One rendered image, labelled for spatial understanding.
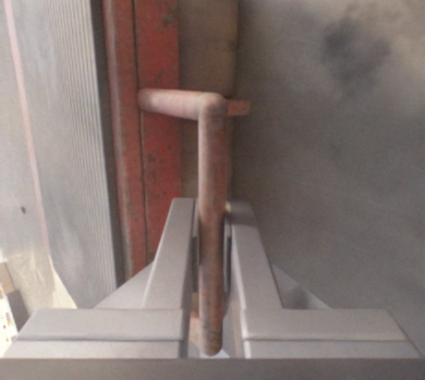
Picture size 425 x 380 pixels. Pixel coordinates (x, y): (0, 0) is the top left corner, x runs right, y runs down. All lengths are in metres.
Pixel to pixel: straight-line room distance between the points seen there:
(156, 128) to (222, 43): 0.08
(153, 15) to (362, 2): 0.12
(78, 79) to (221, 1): 0.10
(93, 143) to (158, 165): 0.04
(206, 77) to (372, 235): 0.15
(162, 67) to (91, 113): 0.05
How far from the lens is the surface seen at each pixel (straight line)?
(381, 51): 0.21
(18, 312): 3.12
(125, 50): 0.17
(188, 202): 0.15
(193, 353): 0.50
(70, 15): 0.20
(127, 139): 0.17
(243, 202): 0.15
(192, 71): 0.22
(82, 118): 0.20
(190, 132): 0.22
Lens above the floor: 0.20
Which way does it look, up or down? 39 degrees down
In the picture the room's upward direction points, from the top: 103 degrees counter-clockwise
